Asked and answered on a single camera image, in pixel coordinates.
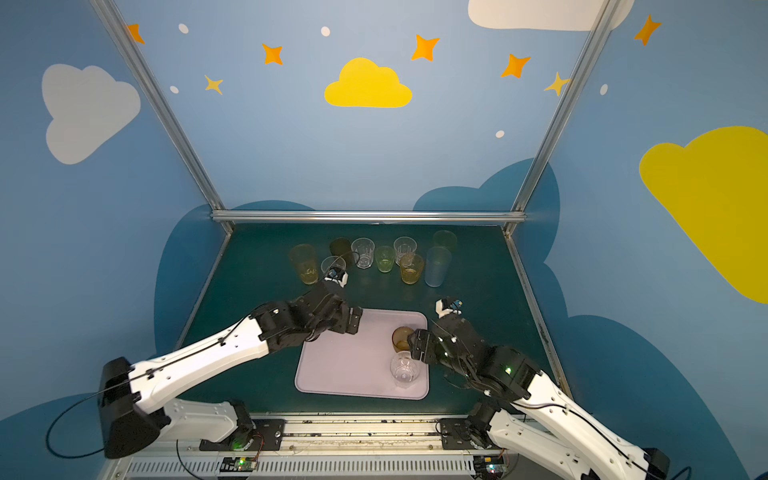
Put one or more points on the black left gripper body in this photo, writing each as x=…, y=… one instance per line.
x=346, y=317

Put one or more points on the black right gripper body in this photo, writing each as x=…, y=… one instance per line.
x=421, y=346

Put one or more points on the brown amber short cup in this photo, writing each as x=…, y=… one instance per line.
x=400, y=338

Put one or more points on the clear faceted glass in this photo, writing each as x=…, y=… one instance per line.
x=404, y=245
x=404, y=369
x=332, y=261
x=363, y=250

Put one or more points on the lilac plastic tray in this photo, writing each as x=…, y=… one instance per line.
x=360, y=365

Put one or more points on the yellow short cup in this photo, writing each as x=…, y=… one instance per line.
x=411, y=268

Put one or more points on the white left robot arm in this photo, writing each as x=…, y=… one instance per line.
x=139, y=403

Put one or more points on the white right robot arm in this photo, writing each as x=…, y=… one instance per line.
x=523, y=411

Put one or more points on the clear faceted glass front left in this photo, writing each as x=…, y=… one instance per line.
x=332, y=261

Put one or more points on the tall yellow plastic cup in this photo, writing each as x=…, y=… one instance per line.
x=304, y=261

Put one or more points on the dark olive cup back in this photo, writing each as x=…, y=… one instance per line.
x=341, y=247

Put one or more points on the clear faceted glass back middle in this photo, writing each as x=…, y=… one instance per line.
x=363, y=250

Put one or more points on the small green cup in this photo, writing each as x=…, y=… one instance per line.
x=385, y=258

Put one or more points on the tall pale blue cup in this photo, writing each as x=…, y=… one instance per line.
x=438, y=261

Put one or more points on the green tinted cup back right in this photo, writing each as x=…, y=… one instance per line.
x=445, y=239

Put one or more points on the clear faceted glass back right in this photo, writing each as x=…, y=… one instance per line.
x=404, y=245

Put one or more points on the right green circuit board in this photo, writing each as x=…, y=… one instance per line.
x=489, y=467

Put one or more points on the green circuit board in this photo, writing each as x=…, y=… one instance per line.
x=489, y=467
x=238, y=465

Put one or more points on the left green circuit board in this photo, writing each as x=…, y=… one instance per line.
x=238, y=465

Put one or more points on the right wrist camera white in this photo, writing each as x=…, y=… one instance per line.
x=448, y=306

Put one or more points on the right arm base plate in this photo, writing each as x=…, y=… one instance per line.
x=461, y=434

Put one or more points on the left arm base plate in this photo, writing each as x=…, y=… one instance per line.
x=261, y=435

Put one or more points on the aluminium back frame rail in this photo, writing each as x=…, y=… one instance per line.
x=367, y=217

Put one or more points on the aluminium front rail base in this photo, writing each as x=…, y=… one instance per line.
x=329, y=447

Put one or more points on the aluminium left corner post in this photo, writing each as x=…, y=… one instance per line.
x=113, y=22

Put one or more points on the aluminium corner post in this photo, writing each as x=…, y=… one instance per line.
x=113, y=22
x=584, y=65

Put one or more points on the aluminium right corner post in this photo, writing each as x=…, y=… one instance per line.
x=584, y=65

